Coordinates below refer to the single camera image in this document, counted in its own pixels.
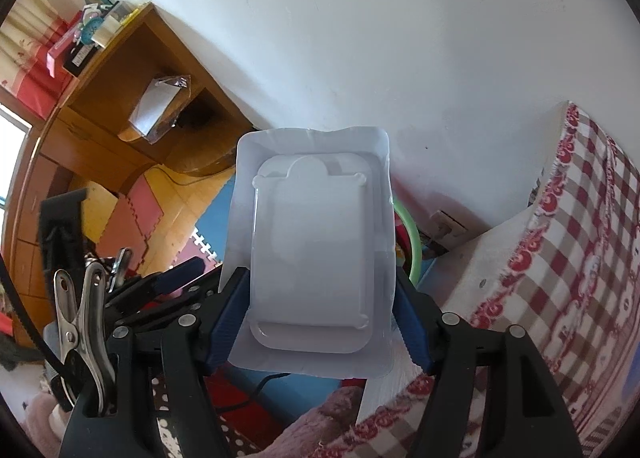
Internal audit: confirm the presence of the white plastic tray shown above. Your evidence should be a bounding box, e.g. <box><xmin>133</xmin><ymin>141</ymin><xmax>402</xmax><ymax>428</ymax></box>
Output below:
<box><xmin>227</xmin><ymin>125</ymin><xmax>396</xmax><ymax>380</ymax></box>

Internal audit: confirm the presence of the wooden corner shelf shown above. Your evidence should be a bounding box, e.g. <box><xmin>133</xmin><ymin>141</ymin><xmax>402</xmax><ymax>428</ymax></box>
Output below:
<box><xmin>5</xmin><ymin>3</ymin><xmax>258</xmax><ymax>339</ymax></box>

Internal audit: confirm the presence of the blue foam floor mat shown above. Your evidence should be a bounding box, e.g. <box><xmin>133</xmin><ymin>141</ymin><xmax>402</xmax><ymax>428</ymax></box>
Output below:
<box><xmin>192</xmin><ymin>173</ymin><xmax>238</xmax><ymax>264</ymax></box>

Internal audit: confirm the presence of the white wall outlet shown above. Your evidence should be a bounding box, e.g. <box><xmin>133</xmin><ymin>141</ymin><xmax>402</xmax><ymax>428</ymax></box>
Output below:
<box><xmin>430</xmin><ymin>210</ymin><xmax>471</xmax><ymax>239</ymax></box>

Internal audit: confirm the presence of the window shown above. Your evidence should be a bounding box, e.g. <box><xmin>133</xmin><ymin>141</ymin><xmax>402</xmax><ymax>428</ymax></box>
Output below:
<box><xmin>0</xmin><ymin>103</ymin><xmax>33</xmax><ymax>209</ymax></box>

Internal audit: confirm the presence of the metal spring clip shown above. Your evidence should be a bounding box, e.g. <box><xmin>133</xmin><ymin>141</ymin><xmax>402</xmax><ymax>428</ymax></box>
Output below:
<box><xmin>107</xmin><ymin>248</ymin><xmax>133</xmax><ymax>289</ymax></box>
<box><xmin>52</xmin><ymin>263</ymin><xmax>118</xmax><ymax>414</ymax></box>

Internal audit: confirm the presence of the person's left forearm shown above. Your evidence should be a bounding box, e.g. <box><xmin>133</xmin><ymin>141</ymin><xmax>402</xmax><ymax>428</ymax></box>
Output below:
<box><xmin>22</xmin><ymin>390</ymin><xmax>68</xmax><ymax>444</ymax></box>

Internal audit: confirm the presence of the pink foam floor mat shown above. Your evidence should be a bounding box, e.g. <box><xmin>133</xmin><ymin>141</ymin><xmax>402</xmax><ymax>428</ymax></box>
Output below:
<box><xmin>97</xmin><ymin>173</ymin><xmax>168</xmax><ymax>264</ymax></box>

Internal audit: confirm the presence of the red curtain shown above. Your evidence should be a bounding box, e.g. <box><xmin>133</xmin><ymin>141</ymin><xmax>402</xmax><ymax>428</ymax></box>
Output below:
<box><xmin>12</xmin><ymin>13</ymin><xmax>76</xmax><ymax>114</ymax></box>

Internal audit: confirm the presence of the turquoise toy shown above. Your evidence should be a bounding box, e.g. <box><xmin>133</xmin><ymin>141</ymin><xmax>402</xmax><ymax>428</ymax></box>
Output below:
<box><xmin>77</xmin><ymin>8</ymin><xmax>108</xmax><ymax>46</ymax></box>

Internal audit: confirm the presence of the brown polka dot cloth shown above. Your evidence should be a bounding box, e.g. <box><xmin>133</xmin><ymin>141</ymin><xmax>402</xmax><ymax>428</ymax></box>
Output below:
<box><xmin>150</xmin><ymin>373</ymin><xmax>261</xmax><ymax>458</ymax></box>

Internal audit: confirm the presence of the green rimmed trash bin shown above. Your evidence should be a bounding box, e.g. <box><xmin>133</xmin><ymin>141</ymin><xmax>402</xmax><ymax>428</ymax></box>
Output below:
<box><xmin>392</xmin><ymin>193</ymin><xmax>423</xmax><ymax>289</ymax></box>

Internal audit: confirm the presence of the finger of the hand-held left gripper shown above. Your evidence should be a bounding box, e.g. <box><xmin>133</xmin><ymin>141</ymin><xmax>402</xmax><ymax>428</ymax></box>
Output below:
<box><xmin>106</xmin><ymin>257</ymin><xmax>206</xmax><ymax>310</ymax></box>
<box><xmin>116</xmin><ymin>279</ymin><xmax>222</xmax><ymax>333</ymax></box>

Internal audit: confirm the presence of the beige curtain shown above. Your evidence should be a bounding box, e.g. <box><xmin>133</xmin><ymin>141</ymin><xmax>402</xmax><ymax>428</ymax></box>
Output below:
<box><xmin>0</xmin><ymin>0</ymin><xmax>66</xmax><ymax>84</ymax></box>

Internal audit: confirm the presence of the red foam floor mat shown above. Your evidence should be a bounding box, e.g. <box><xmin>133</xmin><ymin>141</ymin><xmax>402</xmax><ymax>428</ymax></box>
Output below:
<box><xmin>145</xmin><ymin>238</ymin><xmax>221</xmax><ymax>279</ymax></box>

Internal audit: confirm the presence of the black box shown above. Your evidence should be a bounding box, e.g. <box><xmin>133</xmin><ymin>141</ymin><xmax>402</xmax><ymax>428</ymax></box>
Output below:
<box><xmin>62</xmin><ymin>40</ymin><xmax>103</xmax><ymax>78</ymax></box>

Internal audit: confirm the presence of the pink fleece clothing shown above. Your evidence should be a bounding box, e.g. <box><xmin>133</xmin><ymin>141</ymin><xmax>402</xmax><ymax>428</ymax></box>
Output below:
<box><xmin>265</xmin><ymin>385</ymin><xmax>366</xmax><ymax>458</ymax></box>

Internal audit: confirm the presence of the heart print bedsheet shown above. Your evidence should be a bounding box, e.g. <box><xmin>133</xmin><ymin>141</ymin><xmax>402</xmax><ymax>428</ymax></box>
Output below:
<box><xmin>300</xmin><ymin>100</ymin><xmax>640</xmax><ymax>458</ymax></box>

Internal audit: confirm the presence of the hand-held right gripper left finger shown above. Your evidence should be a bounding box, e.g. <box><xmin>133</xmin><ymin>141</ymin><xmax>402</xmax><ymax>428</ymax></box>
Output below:
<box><xmin>106</xmin><ymin>265</ymin><xmax>252</xmax><ymax>458</ymax></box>

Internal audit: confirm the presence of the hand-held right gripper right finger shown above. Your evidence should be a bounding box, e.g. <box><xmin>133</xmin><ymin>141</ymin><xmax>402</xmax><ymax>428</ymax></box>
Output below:
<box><xmin>394</xmin><ymin>269</ymin><xmax>585</xmax><ymax>458</ymax></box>

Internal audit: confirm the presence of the black power cable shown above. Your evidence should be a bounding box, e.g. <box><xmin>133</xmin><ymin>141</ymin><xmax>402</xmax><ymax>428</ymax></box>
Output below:
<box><xmin>215</xmin><ymin>373</ymin><xmax>293</xmax><ymax>414</ymax></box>

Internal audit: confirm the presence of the yellow foam floor mat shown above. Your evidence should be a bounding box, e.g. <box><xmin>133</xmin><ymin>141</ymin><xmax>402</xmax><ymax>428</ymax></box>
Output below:
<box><xmin>77</xmin><ymin>180</ymin><xmax>121</xmax><ymax>244</ymax></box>

